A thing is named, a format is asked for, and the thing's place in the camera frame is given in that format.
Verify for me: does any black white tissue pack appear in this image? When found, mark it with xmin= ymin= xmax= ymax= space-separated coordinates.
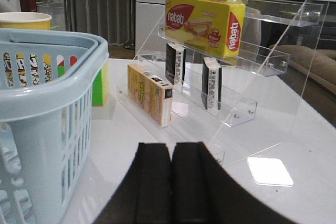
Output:
xmin=165 ymin=42 xmax=186 ymax=84
xmin=201 ymin=57 xmax=222 ymax=111

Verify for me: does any yellow nabati wafer box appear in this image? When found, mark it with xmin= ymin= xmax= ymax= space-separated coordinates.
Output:
xmin=165 ymin=0 xmax=246 ymax=58

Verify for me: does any beige snack box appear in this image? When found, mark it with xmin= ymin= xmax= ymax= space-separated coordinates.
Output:
xmin=128 ymin=63 xmax=173 ymax=127

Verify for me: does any red bin in background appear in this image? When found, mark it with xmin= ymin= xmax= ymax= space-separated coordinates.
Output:
xmin=19 ymin=0 xmax=37 ymax=12

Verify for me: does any brown sofa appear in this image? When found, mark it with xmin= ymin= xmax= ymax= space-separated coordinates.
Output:
xmin=269 ymin=45 xmax=335 ymax=98

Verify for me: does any white cabinet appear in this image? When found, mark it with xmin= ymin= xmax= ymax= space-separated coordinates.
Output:
xmin=135 ymin=0 xmax=165 ymax=53

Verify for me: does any green yellow box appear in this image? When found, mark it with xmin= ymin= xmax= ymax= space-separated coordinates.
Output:
xmin=92 ymin=62 xmax=109 ymax=106

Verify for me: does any light blue plastic basket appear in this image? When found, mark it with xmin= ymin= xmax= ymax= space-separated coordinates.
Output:
xmin=1 ymin=28 xmax=109 ymax=223

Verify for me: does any yellow paper snack cup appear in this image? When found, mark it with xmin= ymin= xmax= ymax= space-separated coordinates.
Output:
xmin=1 ymin=12 xmax=52 ymax=30

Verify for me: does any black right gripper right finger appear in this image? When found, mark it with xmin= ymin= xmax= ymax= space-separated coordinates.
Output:
xmin=172 ymin=142 xmax=292 ymax=223

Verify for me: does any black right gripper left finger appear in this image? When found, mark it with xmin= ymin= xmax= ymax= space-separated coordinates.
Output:
xmin=94 ymin=143 xmax=171 ymax=223

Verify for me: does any clear acrylic right display shelf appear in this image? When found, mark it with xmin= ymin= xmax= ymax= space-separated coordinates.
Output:
xmin=117 ymin=0 xmax=335 ymax=166

